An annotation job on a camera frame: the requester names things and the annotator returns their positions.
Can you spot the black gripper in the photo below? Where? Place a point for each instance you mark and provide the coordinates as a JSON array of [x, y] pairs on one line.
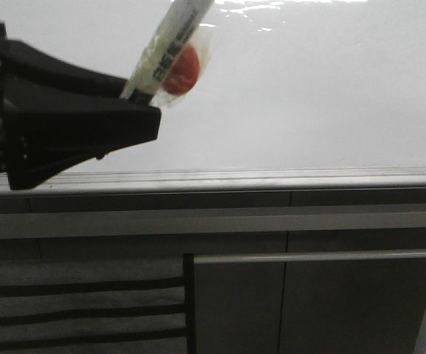
[[67, 120]]

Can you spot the round red magnet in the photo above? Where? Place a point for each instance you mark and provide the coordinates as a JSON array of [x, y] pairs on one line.
[[184, 74]]

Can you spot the white whiteboard marker black tip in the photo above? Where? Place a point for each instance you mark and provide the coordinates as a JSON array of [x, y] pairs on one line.
[[167, 44]]

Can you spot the grey metal whiteboard stand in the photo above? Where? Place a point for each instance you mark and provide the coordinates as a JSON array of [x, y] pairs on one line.
[[126, 223]]

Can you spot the black metal rack frame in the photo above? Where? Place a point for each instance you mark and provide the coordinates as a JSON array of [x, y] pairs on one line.
[[140, 305]]

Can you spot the white whiteboard with aluminium frame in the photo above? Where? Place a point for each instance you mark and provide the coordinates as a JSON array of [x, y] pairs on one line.
[[295, 95]]

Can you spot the grey cabinet panel with rail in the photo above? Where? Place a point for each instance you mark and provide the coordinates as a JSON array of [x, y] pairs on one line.
[[341, 301]]

